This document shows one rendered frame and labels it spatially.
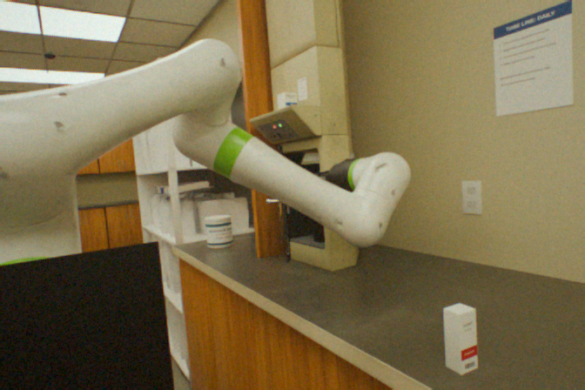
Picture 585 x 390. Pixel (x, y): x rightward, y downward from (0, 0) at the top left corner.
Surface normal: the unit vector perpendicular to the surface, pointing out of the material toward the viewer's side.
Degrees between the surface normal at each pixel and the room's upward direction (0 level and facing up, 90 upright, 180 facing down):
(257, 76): 90
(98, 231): 90
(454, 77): 90
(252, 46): 90
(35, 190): 132
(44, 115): 61
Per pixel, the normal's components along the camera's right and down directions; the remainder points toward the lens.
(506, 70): -0.85, 0.10
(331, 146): 0.53, 0.02
